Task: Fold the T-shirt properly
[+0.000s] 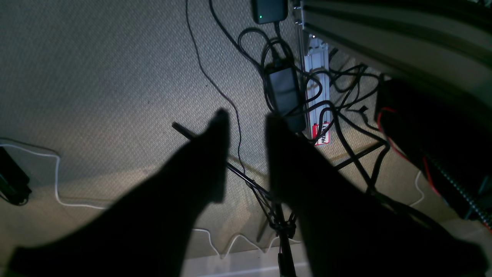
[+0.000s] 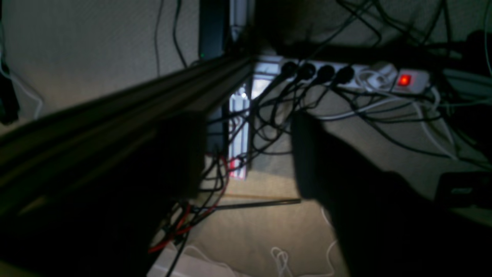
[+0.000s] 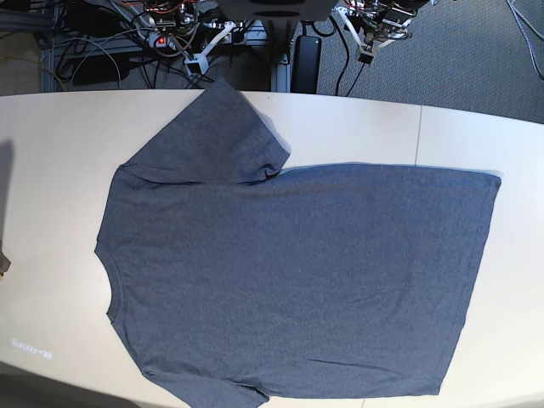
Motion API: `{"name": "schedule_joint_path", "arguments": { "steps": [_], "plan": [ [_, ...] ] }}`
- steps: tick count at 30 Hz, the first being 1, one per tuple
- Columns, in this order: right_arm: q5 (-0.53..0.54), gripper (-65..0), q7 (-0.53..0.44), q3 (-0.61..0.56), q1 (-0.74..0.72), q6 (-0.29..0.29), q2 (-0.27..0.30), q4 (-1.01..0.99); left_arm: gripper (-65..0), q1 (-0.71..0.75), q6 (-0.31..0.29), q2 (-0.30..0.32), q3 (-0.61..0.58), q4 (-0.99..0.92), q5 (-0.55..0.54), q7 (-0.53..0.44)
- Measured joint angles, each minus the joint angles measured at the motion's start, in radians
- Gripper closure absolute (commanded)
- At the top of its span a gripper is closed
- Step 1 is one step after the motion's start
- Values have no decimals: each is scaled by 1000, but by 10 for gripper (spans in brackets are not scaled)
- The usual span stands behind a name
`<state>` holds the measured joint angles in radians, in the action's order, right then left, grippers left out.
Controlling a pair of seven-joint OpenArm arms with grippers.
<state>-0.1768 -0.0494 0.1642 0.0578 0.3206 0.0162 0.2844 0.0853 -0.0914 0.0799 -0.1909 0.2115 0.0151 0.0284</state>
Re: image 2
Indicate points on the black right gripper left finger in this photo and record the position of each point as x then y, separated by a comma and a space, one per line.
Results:
160, 175

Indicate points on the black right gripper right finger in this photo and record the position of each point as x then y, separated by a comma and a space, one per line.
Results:
384, 227

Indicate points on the white power strip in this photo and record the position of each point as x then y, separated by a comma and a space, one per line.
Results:
381, 76

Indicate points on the black aluminium frame beam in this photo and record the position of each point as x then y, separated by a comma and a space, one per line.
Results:
34, 155

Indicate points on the silver aluminium frame post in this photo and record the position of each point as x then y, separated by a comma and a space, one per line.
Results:
239, 126

